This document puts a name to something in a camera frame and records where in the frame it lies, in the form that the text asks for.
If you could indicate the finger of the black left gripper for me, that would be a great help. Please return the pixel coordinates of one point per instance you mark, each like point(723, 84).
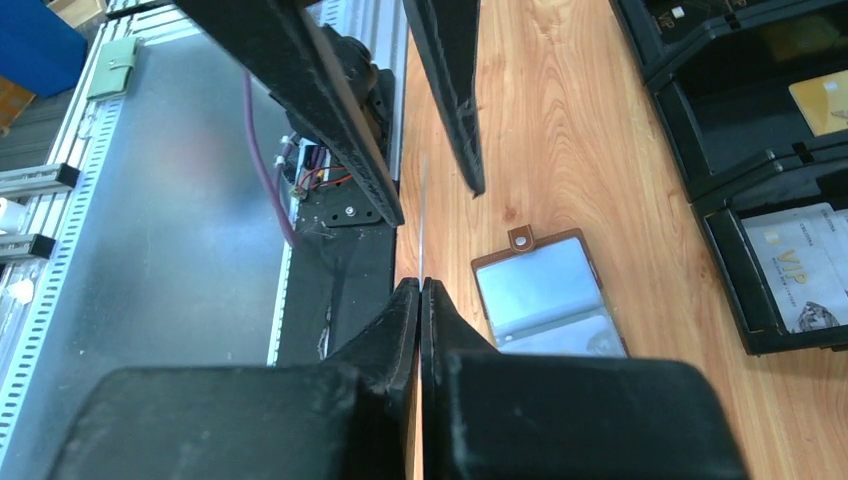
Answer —
point(446, 36)
point(281, 45)

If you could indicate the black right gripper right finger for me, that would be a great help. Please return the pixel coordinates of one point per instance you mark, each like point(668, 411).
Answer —
point(489, 415)

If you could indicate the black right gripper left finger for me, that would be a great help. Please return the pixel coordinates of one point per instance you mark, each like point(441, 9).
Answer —
point(346, 417)

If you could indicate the brown leather card holder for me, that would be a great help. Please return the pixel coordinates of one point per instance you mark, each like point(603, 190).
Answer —
point(543, 295)

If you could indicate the silver vip card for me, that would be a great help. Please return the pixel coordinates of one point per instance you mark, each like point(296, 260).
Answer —
point(422, 216)
point(803, 255)

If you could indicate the gold credit card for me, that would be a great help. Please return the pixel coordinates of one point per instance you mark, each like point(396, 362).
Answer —
point(822, 102)

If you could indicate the black three-compartment tray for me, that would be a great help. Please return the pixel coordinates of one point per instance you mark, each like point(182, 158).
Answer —
point(717, 73)

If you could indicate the green wallet on frame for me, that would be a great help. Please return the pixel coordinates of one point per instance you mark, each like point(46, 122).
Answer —
point(115, 63)

